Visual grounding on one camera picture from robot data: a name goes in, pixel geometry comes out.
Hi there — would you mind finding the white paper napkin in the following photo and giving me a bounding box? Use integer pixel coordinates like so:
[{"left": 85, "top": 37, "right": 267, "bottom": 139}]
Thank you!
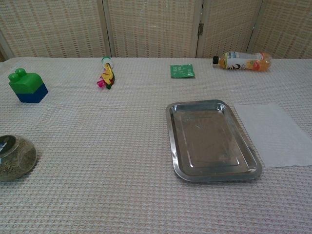
[{"left": 233, "top": 103, "right": 309, "bottom": 169}]

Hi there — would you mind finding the rectangular metal tray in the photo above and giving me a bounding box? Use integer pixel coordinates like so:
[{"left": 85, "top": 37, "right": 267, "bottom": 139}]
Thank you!
[{"left": 165, "top": 99, "right": 263, "bottom": 183}]

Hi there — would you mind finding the green sachet packet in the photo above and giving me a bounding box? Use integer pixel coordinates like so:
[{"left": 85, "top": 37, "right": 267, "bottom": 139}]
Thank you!
[{"left": 170, "top": 63, "right": 196, "bottom": 79}]

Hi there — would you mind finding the white woven tablecloth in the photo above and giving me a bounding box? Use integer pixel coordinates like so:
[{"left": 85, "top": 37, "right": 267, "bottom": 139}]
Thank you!
[{"left": 0, "top": 57, "right": 312, "bottom": 234}]

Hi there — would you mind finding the colourful feather shuttlecock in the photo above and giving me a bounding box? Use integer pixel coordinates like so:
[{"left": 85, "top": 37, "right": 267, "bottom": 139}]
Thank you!
[{"left": 96, "top": 56, "right": 117, "bottom": 91}]

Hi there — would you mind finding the woven folding screen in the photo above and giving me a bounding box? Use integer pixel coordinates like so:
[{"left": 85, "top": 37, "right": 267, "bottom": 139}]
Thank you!
[{"left": 0, "top": 0, "right": 312, "bottom": 63}]

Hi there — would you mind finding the orange drink bottle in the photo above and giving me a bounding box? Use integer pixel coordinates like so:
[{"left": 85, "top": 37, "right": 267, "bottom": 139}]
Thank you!
[{"left": 212, "top": 51, "right": 273, "bottom": 73}]

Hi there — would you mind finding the green and blue toy block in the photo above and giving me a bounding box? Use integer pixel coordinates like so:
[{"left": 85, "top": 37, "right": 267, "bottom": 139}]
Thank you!
[{"left": 8, "top": 68, "right": 49, "bottom": 104}]

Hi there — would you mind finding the glass jar with black lid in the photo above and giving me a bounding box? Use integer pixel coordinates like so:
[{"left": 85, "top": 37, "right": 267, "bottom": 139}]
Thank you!
[{"left": 0, "top": 135, "right": 38, "bottom": 182}]

